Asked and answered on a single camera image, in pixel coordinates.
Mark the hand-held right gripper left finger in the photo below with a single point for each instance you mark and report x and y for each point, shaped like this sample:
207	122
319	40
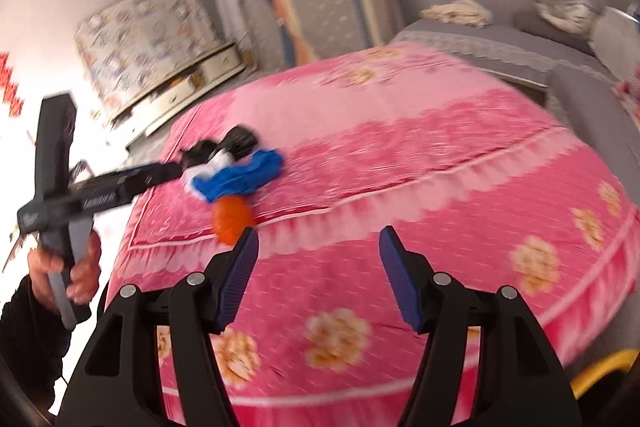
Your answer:
235	279

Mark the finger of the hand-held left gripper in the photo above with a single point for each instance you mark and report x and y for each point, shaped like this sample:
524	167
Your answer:
240	139

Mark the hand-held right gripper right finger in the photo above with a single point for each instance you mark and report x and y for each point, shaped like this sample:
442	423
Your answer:
400	279

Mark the blue and white cloth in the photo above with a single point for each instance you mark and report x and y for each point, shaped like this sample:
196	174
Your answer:
240	179

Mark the black bin with yellow rim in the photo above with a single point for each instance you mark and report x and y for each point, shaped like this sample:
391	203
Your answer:
600	369

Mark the person's left forearm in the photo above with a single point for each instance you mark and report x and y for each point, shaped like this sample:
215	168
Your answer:
25	347

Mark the person's left hand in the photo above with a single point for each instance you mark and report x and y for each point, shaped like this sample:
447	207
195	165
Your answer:
82	277

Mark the white drawer cabinet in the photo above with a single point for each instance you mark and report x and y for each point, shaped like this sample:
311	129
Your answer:
185	89

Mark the pink floral quilt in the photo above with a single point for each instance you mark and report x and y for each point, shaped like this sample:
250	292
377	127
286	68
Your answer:
400	157

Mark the cartoon printed mattress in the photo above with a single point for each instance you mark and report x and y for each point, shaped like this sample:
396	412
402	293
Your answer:
145	37

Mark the cream crumpled cloth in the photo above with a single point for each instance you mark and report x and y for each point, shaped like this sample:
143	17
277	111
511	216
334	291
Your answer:
457	12

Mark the grey quilted sofa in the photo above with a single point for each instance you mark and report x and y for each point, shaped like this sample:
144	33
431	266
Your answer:
575	97

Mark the white tiger plush toy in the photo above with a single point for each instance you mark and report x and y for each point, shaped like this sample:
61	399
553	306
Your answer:
565	4

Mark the white lace pillow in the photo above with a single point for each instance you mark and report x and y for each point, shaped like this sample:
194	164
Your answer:
615	37

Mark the red wall decoration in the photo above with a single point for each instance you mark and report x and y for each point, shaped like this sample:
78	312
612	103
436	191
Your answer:
10	84

